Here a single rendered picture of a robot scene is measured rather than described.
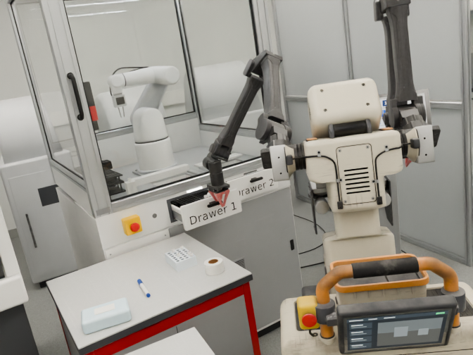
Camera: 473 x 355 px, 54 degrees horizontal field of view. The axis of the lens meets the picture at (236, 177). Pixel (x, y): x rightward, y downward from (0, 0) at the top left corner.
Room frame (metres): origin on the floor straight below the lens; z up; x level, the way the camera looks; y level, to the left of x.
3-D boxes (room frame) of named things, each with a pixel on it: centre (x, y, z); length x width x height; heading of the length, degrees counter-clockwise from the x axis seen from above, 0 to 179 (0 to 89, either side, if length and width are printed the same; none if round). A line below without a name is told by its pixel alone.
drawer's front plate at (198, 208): (1.94, 0.13, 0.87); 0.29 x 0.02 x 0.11; 119
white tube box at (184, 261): (1.68, 0.27, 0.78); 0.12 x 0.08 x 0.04; 27
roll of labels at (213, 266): (1.56, 0.13, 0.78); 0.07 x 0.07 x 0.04
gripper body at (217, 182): (1.93, 0.08, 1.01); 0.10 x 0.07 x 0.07; 29
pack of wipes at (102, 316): (1.33, 0.48, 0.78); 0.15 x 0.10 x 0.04; 107
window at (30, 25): (2.28, 0.83, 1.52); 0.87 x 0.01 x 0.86; 29
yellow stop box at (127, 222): (1.90, 0.48, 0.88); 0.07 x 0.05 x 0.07; 119
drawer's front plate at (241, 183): (2.22, -0.08, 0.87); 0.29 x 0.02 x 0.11; 119
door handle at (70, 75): (1.85, 0.57, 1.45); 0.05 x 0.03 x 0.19; 29
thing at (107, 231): (2.51, 0.40, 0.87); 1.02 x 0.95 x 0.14; 119
